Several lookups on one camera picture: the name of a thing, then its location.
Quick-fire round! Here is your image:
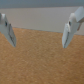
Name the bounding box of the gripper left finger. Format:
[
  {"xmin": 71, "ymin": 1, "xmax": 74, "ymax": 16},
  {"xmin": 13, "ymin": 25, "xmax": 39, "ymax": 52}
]
[{"xmin": 0, "ymin": 12, "xmax": 18, "ymax": 48}]

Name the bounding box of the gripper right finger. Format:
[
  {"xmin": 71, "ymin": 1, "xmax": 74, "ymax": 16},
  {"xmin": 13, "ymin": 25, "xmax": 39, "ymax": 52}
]
[{"xmin": 61, "ymin": 5, "xmax": 84, "ymax": 49}]

